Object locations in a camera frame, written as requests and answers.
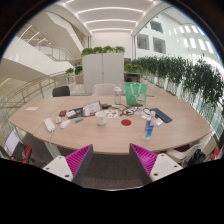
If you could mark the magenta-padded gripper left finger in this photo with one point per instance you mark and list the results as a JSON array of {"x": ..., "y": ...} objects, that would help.
[{"x": 78, "y": 159}]

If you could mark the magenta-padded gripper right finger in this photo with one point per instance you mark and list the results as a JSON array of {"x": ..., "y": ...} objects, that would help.
[{"x": 146, "y": 159}]

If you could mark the clear blue-labelled water bottle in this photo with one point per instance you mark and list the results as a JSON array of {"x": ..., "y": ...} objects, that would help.
[{"x": 148, "y": 128}]

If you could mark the white computer mouse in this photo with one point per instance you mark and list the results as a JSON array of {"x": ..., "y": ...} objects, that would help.
[{"x": 65, "y": 124}]

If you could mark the small teal box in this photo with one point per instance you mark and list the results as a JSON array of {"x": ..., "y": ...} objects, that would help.
[{"x": 79, "y": 120}]

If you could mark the flat round red coaster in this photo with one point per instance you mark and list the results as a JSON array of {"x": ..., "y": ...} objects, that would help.
[{"x": 126, "y": 122}]

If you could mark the white power strip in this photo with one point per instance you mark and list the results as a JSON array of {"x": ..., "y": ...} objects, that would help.
[{"x": 49, "y": 124}]

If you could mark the white mug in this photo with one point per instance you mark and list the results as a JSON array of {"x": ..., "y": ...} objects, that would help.
[{"x": 100, "y": 118}]

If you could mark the black notebook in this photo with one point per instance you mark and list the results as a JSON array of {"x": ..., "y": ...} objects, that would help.
[{"x": 76, "y": 112}]

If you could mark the dark red wallet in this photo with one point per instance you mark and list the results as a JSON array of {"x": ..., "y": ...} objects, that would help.
[{"x": 62, "y": 113}]

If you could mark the open white booklet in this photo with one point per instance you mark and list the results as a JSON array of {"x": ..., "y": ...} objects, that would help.
[{"x": 91, "y": 108}]

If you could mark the red chair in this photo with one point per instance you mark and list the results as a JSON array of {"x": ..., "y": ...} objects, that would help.
[{"x": 25, "y": 153}]

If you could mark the colourful sticker sheet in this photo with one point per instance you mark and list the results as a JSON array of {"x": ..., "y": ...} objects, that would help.
[{"x": 112, "y": 114}]

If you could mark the small black pouch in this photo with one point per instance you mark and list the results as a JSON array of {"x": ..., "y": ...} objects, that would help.
[{"x": 106, "y": 106}]

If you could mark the green tote bag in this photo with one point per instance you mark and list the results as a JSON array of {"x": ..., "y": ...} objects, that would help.
[{"x": 135, "y": 95}]

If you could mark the white paper sheet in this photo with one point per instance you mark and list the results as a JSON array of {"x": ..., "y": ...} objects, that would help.
[{"x": 32, "y": 108}]

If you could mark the open laptop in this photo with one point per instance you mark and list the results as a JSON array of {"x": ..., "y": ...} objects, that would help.
[{"x": 11, "y": 141}]

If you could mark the clear white-lidded shaker bottle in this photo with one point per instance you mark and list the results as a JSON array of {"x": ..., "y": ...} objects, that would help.
[{"x": 117, "y": 96}]

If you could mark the black chair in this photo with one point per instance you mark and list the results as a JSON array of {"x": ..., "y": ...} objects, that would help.
[{"x": 61, "y": 91}]

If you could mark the planter with green plants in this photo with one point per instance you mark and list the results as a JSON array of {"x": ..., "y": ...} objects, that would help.
[{"x": 70, "y": 71}]

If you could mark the white plant-topped cabinet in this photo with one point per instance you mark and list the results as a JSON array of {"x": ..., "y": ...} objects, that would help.
[{"x": 103, "y": 71}]

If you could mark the row of green plants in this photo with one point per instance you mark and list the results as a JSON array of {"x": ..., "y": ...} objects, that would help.
[{"x": 186, "y": 75}]

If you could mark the ceiling light strips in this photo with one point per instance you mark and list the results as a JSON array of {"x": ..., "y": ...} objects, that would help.
[{"x": 110, "y": 20}]

